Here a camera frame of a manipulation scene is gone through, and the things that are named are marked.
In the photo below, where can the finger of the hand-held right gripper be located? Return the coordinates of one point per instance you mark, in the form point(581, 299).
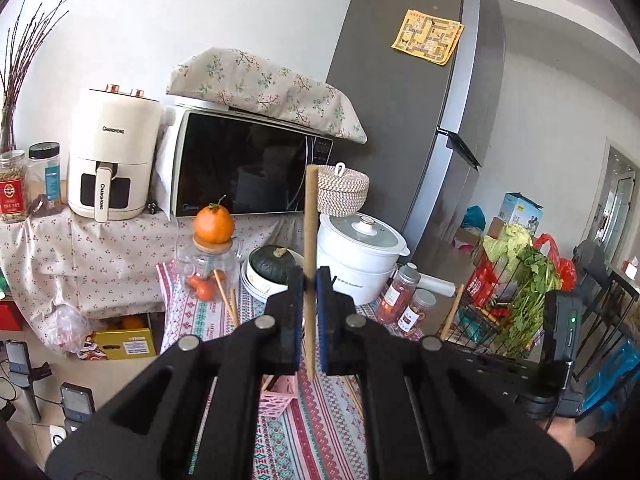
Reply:
point(500, 370)

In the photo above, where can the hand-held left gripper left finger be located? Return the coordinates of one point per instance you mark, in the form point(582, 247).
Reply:
point(298, 320)

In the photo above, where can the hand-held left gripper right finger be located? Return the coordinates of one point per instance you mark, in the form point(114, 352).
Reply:
point(323, 320)

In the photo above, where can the tan bamboo chopstick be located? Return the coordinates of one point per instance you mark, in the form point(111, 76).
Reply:
point(452, 310)
point(234, 305)
point(224, 297)
point(311, 235)
point(353, 396)

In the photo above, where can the pink utensil basket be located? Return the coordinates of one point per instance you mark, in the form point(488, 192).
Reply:
point(280, 402)

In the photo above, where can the person's right forearm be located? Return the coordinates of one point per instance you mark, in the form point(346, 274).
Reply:
point(570, 442)

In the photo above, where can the leafy green vegetable bunch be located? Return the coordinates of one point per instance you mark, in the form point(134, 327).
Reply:
point(530, 300)

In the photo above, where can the green pumpkin in bowl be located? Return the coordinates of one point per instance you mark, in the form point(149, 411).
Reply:
point(255, 287)

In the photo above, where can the dark green pumpkin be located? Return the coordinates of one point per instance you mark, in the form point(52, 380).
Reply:
point(270, 265)

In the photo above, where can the blue plastic bag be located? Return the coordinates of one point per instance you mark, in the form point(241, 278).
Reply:
point(615, 375)

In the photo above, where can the black chair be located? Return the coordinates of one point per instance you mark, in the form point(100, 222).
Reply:
point(605, 285)

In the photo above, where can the red plastic bag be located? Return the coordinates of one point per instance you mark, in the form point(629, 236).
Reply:
point(562, 270)

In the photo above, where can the white electric pot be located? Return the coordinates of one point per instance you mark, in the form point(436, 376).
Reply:
point(360, 260)

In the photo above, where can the jar of red dried fruit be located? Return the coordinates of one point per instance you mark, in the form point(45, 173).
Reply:
point(397, 295)

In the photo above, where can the red snack packet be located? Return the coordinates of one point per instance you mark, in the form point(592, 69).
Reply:
point(482, 285)

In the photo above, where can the jar of dried fruit slices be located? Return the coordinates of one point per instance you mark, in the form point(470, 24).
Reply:
point(415, 315)

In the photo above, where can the small tangerine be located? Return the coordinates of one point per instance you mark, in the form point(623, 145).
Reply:
point(195, 282)
point(206, 292)

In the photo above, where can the glass jar with wooden lid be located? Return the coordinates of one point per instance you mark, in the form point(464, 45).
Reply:
point(210, 262)

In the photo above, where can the napa cabbage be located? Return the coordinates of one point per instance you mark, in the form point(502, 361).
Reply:
point(507, 242)

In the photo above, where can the striped patterned tablecloth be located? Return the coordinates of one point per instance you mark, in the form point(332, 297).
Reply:
point(310, 435)

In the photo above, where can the large orange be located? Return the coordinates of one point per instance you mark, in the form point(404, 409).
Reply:
point(214, 222)

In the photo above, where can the woven lidded basket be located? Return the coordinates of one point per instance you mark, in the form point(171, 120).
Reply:
point(345, 190)

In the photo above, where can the brown cardboard box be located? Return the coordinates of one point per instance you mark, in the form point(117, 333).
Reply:
point(467, 240)

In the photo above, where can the blue printed box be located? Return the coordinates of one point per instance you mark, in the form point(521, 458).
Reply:
point(522, 210)

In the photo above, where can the white door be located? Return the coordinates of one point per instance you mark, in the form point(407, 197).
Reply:
point(617, 205)

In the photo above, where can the teal plastic bag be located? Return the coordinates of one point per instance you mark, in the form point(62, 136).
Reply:
point(472, 219)

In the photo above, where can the black microwave oven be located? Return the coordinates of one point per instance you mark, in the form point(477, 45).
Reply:
point(240, 165)

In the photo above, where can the yellow box of oranges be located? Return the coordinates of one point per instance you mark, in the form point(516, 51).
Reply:
point(125, 342)

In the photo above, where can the grey refrigerator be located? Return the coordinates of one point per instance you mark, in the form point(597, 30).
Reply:
point(400, 135)

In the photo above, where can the small-flower table cover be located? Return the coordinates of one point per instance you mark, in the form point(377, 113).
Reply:
point(100, 270)

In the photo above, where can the clear plastic bag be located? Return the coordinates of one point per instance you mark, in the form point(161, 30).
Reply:
point(70, 327)

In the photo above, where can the floral cloth cover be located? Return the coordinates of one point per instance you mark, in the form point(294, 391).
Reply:
point(260, 87)

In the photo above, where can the grey handheld device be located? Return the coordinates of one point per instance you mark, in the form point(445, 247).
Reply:
point(20, 365)
point(77, 402)

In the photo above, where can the cream air fryer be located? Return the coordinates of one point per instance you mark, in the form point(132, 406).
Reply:
point(115, 145)

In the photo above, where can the blue label jar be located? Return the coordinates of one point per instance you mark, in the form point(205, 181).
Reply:
point(47, 180)

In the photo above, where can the red box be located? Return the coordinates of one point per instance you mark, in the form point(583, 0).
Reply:
point(10, 316)

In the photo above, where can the yellow printed paper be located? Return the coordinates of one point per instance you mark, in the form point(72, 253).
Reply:
point(427, 37)

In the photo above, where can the red label jar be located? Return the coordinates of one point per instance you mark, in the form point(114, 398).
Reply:
point(11, 190)

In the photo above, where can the dried twigs in vase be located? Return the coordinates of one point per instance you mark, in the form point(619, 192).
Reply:
point(20, 60)

